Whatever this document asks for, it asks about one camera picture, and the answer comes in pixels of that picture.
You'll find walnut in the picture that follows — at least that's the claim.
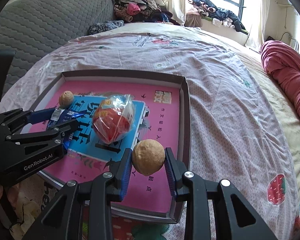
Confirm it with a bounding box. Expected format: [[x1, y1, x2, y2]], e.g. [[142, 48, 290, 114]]
[[59, 90, 74, 107], [132, 139, 166, 177]]

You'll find grey shallow cardboard box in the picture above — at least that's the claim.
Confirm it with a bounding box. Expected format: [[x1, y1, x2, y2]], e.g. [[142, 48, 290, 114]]
[[31, 70, 191, 224]]

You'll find blue cookie packet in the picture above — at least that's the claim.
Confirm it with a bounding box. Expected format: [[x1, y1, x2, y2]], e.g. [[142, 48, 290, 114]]
[[45, 108, 81, 151]]

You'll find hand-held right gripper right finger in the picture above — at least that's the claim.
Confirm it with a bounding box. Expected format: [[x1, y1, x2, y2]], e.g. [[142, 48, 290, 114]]
[[165, 147, 278, 240]]

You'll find grey quilted headboard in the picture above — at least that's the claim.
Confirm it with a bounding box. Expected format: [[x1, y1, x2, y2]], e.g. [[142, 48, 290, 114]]
[[0, 0, 116, 98]]

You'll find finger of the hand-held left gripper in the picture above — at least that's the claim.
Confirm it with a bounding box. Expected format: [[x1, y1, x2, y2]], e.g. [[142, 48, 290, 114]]
[[0, 108, 63, 130], [5, 119, 79, 147]]

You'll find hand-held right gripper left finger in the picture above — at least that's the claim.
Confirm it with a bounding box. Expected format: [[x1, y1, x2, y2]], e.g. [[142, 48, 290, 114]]
[[25, 148, 133, 240]]

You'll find white curtain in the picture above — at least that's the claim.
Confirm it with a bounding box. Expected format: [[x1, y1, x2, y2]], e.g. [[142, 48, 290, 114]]
[[244, 0, 271, 53], [161, 0, 187, 26]]

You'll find pink blanket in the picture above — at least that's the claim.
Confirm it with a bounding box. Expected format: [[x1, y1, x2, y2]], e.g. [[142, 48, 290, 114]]
[[259, 40, 300, 128]]

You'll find red and white snack bag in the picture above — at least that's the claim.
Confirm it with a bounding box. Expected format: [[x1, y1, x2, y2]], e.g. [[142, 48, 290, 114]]
[[92, 94, 135, 145]]

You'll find clothes heap on windowsill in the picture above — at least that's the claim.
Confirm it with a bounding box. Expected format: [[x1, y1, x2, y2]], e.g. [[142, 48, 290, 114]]
[[186, 0, 247, 33]]

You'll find dark patterned cloth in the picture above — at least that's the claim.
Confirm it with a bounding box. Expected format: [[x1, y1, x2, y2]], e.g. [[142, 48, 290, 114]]
[[87, 20, 125, 36]]

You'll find pile of clothes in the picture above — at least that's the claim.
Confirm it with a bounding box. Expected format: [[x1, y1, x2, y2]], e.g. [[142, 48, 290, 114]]
[[112, 0, 181, 26]]

